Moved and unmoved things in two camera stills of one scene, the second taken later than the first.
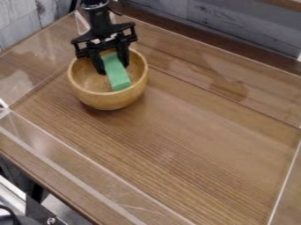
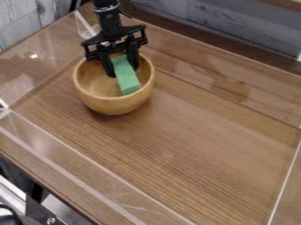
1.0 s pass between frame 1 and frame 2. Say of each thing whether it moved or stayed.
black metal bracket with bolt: stayed
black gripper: moved
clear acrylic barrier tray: stayed
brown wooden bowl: moved
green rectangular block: moved
